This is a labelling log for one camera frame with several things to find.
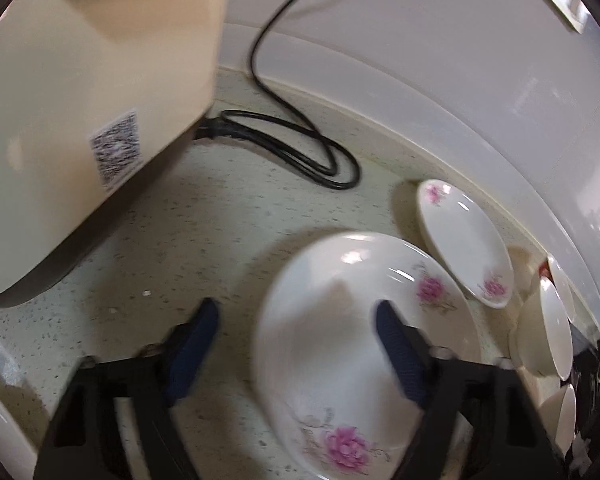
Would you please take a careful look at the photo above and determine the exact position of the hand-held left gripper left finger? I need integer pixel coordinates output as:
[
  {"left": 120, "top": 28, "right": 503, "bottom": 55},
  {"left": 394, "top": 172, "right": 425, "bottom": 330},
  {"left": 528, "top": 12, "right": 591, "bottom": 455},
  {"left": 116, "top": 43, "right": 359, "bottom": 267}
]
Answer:
[{"left": 32, "top": 297, "right": 223, "bottom": 480}]

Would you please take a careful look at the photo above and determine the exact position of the small floral white plate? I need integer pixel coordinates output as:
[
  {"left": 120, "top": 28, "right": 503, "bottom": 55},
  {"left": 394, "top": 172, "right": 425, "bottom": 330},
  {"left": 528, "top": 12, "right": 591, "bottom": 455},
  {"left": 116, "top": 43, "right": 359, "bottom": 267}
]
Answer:
[{"left": 416, "top": 179, "right": 515, "bottom": 309}]

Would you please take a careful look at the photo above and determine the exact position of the large floral white plate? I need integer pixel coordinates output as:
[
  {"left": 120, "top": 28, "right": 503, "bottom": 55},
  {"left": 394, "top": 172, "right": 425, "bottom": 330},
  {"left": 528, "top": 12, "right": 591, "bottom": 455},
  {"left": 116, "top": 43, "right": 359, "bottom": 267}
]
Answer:
[{"left": 252, "top": 231, "right": 483, "bottom": 480}]

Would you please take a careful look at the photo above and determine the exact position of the cream rice cooker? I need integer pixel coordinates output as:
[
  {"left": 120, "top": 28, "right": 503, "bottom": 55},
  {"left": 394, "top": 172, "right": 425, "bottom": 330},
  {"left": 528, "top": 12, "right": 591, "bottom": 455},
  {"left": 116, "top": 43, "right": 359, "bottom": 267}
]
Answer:
[{"left": 0, "top": 0, "right": 246, "bottom": 309}]

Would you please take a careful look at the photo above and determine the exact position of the white wall socket with switch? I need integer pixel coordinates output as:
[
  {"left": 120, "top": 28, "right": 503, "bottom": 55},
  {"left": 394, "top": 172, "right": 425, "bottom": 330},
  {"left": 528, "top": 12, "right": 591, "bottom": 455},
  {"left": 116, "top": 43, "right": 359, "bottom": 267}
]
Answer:
[{"left": 564, "top": 0, "right": 589, "bottom": 34}]

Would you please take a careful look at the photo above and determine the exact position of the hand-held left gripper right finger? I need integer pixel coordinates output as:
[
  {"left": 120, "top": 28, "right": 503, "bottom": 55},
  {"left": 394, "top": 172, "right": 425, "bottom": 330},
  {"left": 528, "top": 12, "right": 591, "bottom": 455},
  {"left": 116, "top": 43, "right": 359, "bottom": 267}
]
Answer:
[{"left": 375, "top": 300, "right": 568, "bottom": 480}]

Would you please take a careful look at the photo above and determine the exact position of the plain white plate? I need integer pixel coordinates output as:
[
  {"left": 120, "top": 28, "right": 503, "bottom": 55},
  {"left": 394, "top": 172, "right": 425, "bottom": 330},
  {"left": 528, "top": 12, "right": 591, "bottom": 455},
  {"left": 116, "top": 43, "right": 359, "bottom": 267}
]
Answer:
[{"left": 0, "top": 377, "right": 38, "bottom": 480}]

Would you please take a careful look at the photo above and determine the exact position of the leaf pattern white bowl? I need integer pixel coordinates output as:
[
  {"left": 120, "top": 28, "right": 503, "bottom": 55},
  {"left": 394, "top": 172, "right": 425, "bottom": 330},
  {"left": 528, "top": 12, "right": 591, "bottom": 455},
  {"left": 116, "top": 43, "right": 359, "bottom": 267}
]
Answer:
[{"left": 537, "top": 384, "right": 578, "bottom": 456}]

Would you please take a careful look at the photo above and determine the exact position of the black power cable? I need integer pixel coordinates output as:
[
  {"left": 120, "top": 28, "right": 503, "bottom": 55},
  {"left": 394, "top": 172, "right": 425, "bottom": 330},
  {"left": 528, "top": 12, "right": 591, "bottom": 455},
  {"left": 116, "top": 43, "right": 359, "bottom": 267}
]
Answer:
[{"left": 195, "top": 0, "right": 386, "bottom": 191}]

